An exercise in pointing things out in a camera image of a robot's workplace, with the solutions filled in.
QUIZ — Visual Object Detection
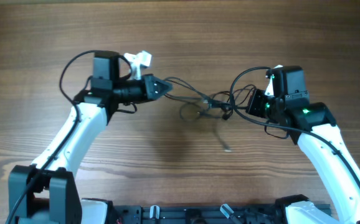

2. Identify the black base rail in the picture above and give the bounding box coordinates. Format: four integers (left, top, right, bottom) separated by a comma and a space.
113, 205, 275, 224

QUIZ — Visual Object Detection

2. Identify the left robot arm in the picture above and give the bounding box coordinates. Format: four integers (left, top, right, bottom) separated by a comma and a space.
6, 50, 173, 223

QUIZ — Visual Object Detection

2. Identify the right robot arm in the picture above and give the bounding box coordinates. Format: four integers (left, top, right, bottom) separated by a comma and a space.
245, 65, 360, 223

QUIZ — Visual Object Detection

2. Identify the black USB cable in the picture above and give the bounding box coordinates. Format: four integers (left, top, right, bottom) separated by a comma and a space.
178, 83, 255, 153
164, 76, 257, 121

